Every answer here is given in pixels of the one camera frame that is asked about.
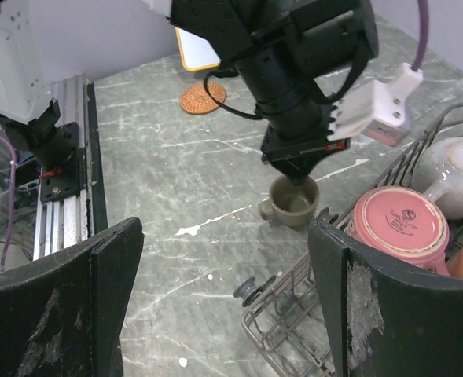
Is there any aluminium mounting rail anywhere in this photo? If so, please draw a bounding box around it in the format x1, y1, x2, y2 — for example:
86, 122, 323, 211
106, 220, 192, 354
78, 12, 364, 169
32, 75, 108, 260

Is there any cork coaster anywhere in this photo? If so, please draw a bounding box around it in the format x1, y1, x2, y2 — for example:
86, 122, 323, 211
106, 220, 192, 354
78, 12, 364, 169
179, 82, 226, 115

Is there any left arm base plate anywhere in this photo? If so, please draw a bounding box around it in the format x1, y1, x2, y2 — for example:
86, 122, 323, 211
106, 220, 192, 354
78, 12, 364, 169
36, 123, 83, 203

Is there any small olive grey cup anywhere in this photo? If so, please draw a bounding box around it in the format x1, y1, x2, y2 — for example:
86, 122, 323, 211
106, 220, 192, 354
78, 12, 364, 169
258, 176, 319, 228

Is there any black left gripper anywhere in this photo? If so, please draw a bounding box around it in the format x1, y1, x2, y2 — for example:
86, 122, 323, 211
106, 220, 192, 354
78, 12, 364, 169
260, 58, 352, 188

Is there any grey wire dish rack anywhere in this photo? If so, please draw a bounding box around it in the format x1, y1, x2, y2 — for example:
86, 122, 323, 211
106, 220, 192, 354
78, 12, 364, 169
233, 100, 463, 377

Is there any pink patterned mug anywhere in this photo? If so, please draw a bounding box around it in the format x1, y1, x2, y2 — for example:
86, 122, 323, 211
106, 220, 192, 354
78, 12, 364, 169
345, 186, 450, 276

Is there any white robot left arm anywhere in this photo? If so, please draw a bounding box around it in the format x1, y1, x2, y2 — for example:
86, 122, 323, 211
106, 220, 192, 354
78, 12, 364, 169
0, 1, 379, 184

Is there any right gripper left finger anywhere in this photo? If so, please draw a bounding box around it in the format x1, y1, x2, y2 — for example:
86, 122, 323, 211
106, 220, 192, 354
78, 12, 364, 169
0, 217, 144, 376

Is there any cream white speckled mug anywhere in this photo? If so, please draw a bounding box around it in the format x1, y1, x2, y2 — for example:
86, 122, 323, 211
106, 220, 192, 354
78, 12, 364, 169
411, 137, 463, 221

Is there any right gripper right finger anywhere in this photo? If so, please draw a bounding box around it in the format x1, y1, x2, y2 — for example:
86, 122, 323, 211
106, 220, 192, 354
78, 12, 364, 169
308, 221, 463, 376

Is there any small whiteboard wooden frame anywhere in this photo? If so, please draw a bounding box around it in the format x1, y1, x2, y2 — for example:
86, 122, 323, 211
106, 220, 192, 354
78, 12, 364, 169
175, 27, 220, 71

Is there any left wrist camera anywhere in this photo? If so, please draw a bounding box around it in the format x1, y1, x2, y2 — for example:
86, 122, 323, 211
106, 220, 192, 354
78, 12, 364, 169
327, 63, 424, 147

